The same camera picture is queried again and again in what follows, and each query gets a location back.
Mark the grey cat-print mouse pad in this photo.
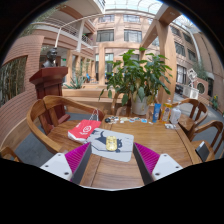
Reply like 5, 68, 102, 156
86, 128, 135, 163

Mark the large green potted plant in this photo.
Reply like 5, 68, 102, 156
98, 47, 174, 116

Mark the red paper bag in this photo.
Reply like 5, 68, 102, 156
67, 109, 102, 144

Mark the orange liquid bottle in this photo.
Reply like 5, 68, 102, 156
160, 98, 174, 124

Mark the white outdoor sculpture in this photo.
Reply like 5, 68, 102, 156
186, 68, 198, 88

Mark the red-brown wooden pedestal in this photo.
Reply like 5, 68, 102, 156
28, 66, 71, 134

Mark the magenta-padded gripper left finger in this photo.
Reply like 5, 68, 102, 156
39, 141, 93, 186

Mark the blue tube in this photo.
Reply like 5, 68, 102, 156
152, 102, 162, 124

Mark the spiky green agave plant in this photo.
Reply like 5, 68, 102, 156
63, 74, 86, 90

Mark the yellow computer mouse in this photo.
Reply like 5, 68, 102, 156
105, 135, 118, 152

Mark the dark bust statue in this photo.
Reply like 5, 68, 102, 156
42, 47, 58, 69

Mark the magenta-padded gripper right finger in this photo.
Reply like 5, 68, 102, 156
132, 142, 184, 186

